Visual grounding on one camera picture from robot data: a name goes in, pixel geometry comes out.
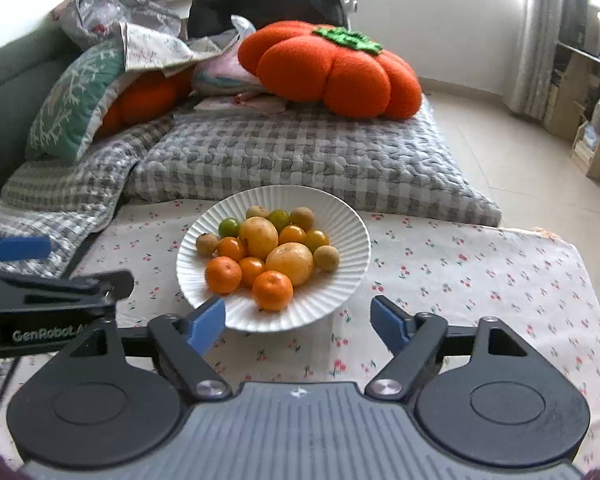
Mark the cherry print tablecloth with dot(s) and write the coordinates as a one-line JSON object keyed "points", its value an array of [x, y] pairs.
{"points": [[480, 285]]}

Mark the plain orange cushion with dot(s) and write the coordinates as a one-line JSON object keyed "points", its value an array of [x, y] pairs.
{"points": [[145, 97]]}

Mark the pink white plastic bag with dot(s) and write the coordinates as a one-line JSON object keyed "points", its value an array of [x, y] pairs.
{"points": [[220, 72]]}

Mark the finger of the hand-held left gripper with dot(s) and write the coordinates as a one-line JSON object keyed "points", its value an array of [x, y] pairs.
{"points": [[55, 292], [22, 248]]}

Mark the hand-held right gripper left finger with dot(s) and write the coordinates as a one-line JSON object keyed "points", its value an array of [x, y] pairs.
{"points": [[206, 325]]}

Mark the grey-green sofa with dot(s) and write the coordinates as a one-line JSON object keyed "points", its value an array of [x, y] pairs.
{"points": [[5, 85]]}

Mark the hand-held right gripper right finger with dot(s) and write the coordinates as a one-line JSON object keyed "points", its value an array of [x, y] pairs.
{"points": [[389, 324]]}

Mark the white floral cloth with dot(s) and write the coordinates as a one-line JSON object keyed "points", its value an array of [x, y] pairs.
{"points": [[155, 47]]}

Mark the flat stack of magazines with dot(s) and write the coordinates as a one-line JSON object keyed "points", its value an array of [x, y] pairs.
{"points": [[245, 104]]}

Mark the grey floral bag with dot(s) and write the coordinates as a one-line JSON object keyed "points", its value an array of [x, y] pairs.
{"points": [[110, 10]]}

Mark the orange pumpkin cushion green stem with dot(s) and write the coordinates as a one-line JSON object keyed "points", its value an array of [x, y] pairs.
{"points": [[330, 75]]}

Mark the green cherry tomato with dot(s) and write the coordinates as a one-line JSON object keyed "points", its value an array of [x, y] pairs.
{"points": [[228, 227]]}

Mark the grey curtain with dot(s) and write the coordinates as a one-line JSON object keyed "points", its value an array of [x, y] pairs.
{"points": [[540, 35]]}

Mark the large yellow orange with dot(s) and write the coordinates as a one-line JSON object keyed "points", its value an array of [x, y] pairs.
{"points": [[258, 236], [290, 262]]}

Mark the white ribbed plate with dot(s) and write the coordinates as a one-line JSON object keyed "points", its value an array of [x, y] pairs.
{"points": [[340, 240]]}

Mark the green-yellow cherry tomato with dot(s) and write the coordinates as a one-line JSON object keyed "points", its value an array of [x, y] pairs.
{"points": [[279, 219]]}

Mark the brown longan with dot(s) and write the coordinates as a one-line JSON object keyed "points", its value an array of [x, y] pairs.
{"points": [[207, 243], [326, 257], [255, 211], [302, 217]]}

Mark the thick grey checkered quilt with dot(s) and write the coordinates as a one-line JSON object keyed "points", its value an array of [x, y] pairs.
{"points": [[305, 160]]}

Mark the yellow-orange cherry tomato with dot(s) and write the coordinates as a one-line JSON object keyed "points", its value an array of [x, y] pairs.
{"points": [[317, 239]]}

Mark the orange mandarin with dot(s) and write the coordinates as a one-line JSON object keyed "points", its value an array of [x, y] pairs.
{"points": [[272, 290], [223, 275]]}

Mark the green patterned pillow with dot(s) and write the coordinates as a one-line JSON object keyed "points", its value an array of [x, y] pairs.
{"points": [[70, 105]]}

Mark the oval orange cherry tomato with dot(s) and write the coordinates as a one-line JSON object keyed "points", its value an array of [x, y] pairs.
{"points": [[291, 235]]}

